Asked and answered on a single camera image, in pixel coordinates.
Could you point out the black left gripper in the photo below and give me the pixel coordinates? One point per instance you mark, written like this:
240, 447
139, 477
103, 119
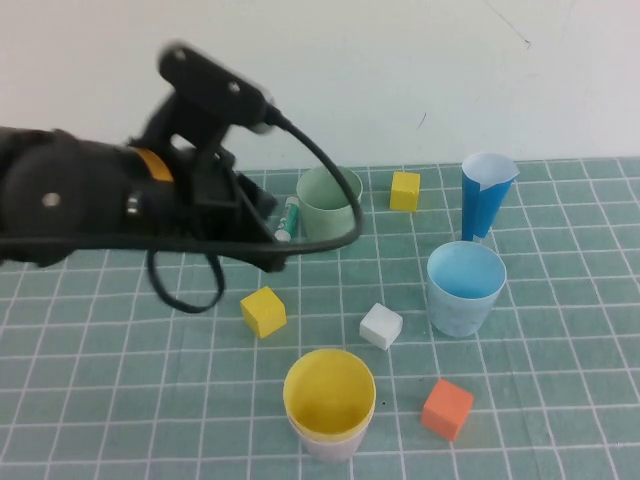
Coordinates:
210, 220

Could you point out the white foam cube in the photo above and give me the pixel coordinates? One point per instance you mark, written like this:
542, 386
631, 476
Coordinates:
380, 325

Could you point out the orange foam cube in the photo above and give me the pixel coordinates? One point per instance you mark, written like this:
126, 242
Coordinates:
445, 407

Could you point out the yellow plastic cup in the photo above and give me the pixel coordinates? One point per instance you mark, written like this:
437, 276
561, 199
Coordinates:
325, 400

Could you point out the teal grid tablecloth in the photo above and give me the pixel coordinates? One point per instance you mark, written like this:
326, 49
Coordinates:
100, 375

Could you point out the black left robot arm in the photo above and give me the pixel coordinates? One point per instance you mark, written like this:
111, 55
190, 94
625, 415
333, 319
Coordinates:
60, 200

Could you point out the pink plastic cup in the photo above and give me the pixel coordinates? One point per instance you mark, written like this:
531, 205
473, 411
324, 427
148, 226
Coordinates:
325, 450

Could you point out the green plastic cup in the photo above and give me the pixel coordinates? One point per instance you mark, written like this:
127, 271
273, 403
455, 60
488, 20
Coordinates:
325, 217

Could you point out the blue paper cone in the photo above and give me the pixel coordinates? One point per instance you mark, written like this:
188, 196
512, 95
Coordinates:
480, 210

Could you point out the yellow foam cube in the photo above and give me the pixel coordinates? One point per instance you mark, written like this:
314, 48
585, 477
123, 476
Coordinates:
404, 192
262, 312

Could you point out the green white glue stick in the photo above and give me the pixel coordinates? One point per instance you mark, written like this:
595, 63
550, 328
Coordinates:
290, 215

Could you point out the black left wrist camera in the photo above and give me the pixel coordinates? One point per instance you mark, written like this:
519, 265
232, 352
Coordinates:
210, 85

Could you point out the light blue plastic cup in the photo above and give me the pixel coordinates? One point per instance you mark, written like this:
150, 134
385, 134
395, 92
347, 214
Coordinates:
455, 315

